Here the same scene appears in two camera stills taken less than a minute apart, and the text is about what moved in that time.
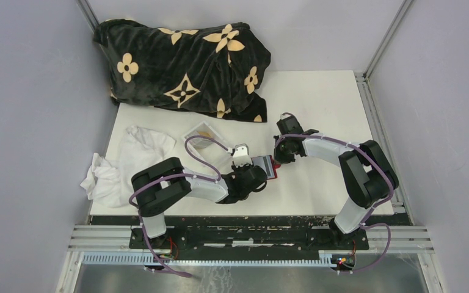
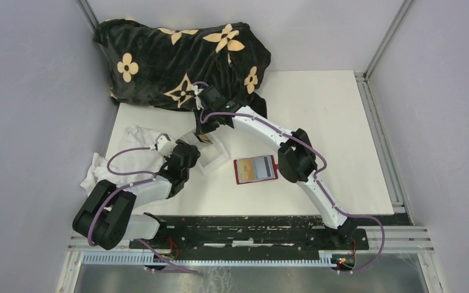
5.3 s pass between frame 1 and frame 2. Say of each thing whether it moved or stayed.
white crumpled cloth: stayed
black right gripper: moved
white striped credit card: stayed
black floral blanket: stayed
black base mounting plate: stayed
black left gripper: moved
